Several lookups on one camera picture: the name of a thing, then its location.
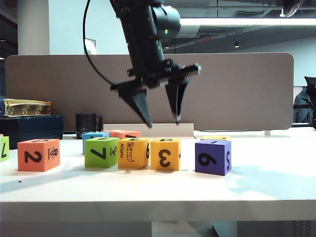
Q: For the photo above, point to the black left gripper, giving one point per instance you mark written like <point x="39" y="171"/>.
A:
<point x="158" y="74"/>

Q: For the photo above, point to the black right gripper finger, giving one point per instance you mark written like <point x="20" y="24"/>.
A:
<point x="297" y="5"/>
<point x="287" y="8"/>

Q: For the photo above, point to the yellow block letter P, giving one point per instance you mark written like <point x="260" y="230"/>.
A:
<point x="163" y="155"/>

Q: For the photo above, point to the yellow block letter E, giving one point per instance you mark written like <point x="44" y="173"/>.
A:
<point x="138" y="153"/>

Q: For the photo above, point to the green block letter E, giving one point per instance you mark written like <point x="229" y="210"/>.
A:
<point x="98" y="153"/>

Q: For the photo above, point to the orange-red block letter D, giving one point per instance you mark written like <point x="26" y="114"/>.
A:
<point x="37" y="155"/>

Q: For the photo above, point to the orange-red block letter M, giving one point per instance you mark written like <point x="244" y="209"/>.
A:
<point x="123" y="134"/>

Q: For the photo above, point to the yellow block letter T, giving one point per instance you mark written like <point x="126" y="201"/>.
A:
<point x="214" y="138"/>

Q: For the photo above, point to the green block letter N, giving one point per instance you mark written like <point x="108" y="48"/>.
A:
<point x="4" y="150"/>

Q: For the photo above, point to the white ceiling light strip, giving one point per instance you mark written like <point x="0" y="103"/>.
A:
<point x="247" y="21"/>

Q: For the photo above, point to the blue block fish picture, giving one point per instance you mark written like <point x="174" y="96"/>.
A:
<point x="95" y="135"/>

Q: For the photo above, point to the black mug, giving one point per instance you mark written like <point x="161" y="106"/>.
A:
<point x="85" y="126"/>

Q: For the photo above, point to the purple block number 6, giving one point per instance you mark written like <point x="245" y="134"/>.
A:
<point x="209" y="158"/>

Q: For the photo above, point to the brown desk partition panel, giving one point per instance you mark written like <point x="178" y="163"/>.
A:
<point x="234" y="93"/>

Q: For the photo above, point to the black office chair headrest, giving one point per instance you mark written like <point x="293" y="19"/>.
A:
<point x="310" y="84"/>

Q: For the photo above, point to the person in dark jacket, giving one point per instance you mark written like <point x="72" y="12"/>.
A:
<point x="303" y="108"/>

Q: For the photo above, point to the black device beside partition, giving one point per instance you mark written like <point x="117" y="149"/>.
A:
<point x="314" y="124"/>

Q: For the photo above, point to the dark blue case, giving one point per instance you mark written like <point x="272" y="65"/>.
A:
<point x="29" y="130"/>

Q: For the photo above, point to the wall poster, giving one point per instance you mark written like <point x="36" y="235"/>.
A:
<point x="90" y="47"/>

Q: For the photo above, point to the metal partition foot bracket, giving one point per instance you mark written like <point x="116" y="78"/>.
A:
<point x="267" y="132"/>

